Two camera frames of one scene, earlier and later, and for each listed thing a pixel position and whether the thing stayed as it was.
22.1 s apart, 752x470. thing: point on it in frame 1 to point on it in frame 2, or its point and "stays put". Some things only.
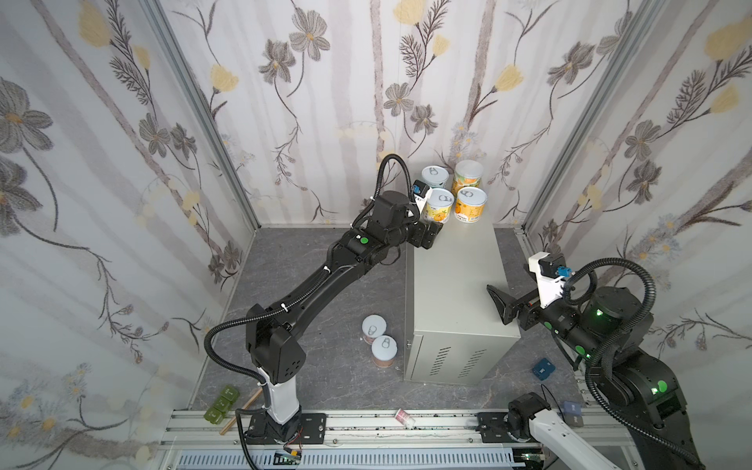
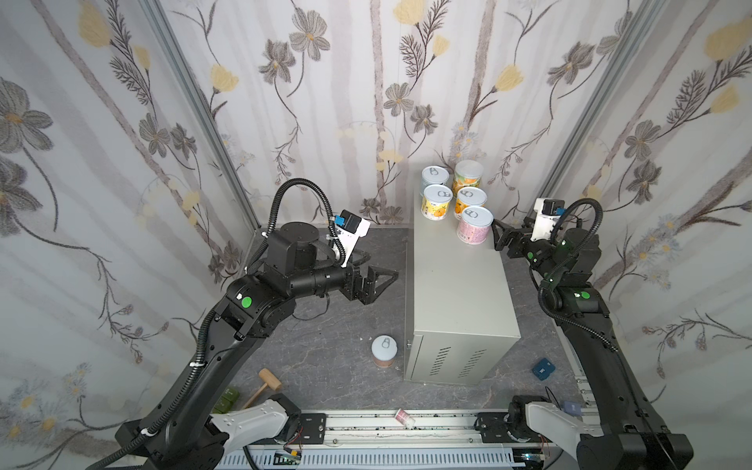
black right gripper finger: (505, 305) to (500, 236)
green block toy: (216, 413) stays put
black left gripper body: (426, 233) to (357, 283)
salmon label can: (384, 349) stays put
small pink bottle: (402, 417) stays put
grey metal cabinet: (454, 331) stays put
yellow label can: (438, 205) stays put
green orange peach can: (467, 173) stays put
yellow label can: (470, 205) stays put
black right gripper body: (526, 313) to (516, 241)
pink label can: (373, 326) to (475, 225)
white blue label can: (435, 175) stays put
